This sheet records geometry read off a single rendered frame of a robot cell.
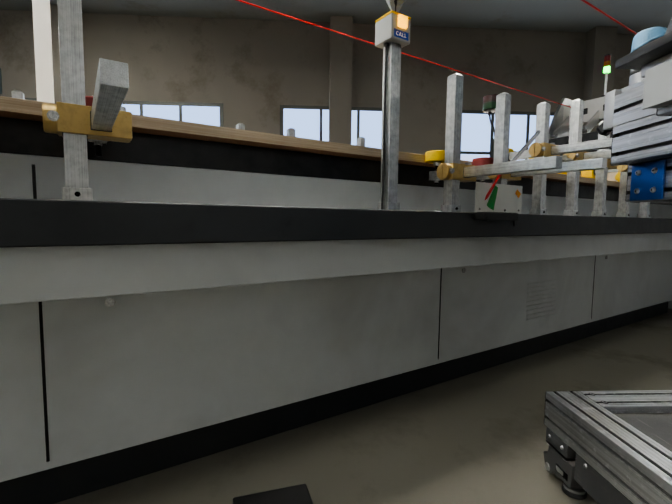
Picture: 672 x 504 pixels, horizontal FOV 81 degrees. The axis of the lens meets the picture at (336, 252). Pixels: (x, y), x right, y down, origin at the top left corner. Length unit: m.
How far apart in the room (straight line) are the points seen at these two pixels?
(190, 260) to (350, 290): 0.61
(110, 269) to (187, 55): 5.55
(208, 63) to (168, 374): 5.37
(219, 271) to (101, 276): 0.22
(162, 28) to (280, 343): 5.68
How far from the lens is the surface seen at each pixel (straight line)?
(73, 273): 0.87
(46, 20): 1.94
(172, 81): 6.25
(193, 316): 1.13
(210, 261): 0.90
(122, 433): 1.19
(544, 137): 1.74
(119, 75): 0.58
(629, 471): 1.04
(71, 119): 0.86
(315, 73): 5.99
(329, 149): 1.21
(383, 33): 1.22
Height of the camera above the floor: 0.67
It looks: 5 degrees down
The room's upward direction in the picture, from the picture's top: 1 degrees clockwise
